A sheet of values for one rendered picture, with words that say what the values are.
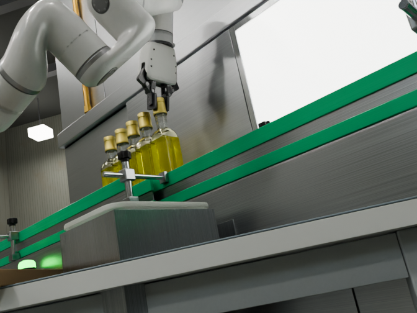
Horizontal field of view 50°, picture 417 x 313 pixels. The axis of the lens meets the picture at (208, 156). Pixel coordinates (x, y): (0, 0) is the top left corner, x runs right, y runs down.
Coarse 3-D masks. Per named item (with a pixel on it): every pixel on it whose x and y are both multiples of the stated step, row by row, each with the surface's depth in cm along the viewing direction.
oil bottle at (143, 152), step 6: (144, 138) 114; (150, 138) 114; (138, 144) 115; (144, 144) 113; (150, 144) 113; (138, 150) 114; (144, 150) 113; (150, 150) 112; (138, 156) 114; (144, 156) 112; (150, 156) 111; (138, 162) 114; (144, 162) 112; (150, 162) 111; (138, 168) 114; (144, 168) 112; (150, 168) 110; (150, 174) 110
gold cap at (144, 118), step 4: (140, 112) 117; (144, 112) 117; (148, 112) 118; (140, 116) 117; (144, 116) 117; (148, 116) 117; (140, 120) 116; (144, 120) 116; (148, 120) 117; (140, 124) 116; (144, 124) 116; (148, 124) 116; (140, 128) 116; (152, 128) 117
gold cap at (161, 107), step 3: (159, 99) 114; (162, 99) 114; (159, 102) 114; (162, 102) 114; (159, 105) 113; (162, 105) 114; (165, 105) 115; (156, 108) 113; (159, 108) 113; (162, 108) 113; (165, 108) 114; (153, 111) 114; (156, 111) 113; (159, 111) 113; (162, 111) 113; (165, 111) 114; (153, 114) 114
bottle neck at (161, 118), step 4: (160, 112) 113; (164, 112) 114; (156, 116) 113; (160, 116) 113; (164, 116) 113; (156, 120) 113; (160, 120) 112; (164, 120) 113; (156, 124) 113; (160, 124) 112; (164, 124) 112
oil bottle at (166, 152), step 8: (160, 128) 112; (152, 136) 112; (160, 136) 109; (168, 136) 110; (176, 136) 112; (152, 144) 111; (160, 144) 109; (168, 144) 109; (176, 144) 111; (152, 152) 111; (160, 152) 109; (168, 152) 108; (176, 152) 110; (160, 160) 108; (168, 160) 107; (176, 160) 109; (160, 168) 108; (168, 168) 106
